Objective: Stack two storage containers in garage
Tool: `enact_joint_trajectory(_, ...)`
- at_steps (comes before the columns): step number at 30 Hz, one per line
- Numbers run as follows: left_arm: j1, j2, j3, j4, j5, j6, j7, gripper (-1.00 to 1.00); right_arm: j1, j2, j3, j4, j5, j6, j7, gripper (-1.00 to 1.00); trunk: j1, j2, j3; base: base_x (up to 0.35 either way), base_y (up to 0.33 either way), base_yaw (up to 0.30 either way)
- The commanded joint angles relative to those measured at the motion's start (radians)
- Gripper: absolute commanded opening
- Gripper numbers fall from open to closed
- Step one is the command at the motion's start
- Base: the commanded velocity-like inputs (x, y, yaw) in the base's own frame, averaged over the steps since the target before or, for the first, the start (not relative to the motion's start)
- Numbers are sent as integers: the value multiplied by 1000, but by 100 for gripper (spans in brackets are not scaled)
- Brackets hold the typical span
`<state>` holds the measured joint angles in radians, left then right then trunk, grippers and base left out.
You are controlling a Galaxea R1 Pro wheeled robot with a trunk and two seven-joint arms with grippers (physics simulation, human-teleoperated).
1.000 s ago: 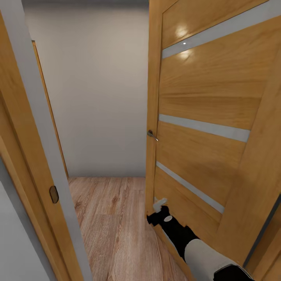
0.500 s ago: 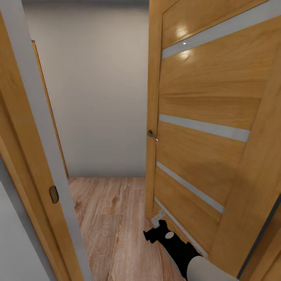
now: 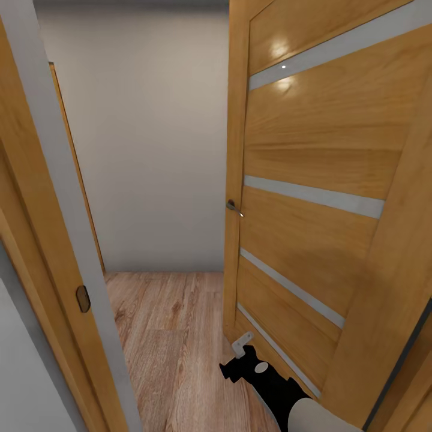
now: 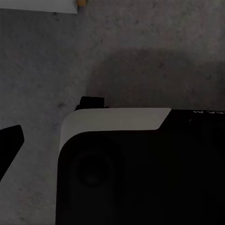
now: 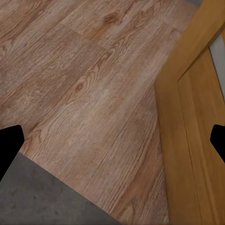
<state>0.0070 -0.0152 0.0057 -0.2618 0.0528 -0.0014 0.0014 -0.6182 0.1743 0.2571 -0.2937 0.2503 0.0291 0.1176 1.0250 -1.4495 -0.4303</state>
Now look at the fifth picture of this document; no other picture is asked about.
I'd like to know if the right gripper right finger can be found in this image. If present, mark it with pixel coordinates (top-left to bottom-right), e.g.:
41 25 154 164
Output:
210 124 225 162

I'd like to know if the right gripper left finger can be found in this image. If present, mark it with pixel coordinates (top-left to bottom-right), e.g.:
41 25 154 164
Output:
0 125 24 181

